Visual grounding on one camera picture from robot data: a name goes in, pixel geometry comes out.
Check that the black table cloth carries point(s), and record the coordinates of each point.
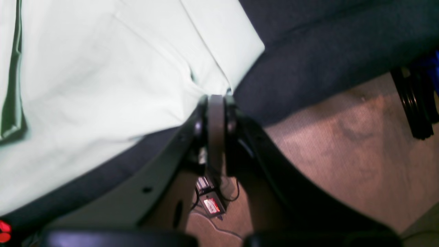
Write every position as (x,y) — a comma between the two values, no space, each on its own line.
(312,50)

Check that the light green T-shirt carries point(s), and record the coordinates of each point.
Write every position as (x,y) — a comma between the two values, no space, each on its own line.
(96,75)

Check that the blue red clamp left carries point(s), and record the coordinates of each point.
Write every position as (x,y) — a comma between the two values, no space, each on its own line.
(416,85)

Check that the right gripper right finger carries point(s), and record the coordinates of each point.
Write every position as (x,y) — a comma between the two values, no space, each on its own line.
(287,209)

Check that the black device with red light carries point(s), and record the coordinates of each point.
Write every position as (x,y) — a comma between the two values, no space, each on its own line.
(215,199)

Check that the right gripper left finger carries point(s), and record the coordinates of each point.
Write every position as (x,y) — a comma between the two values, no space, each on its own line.
(151,208)

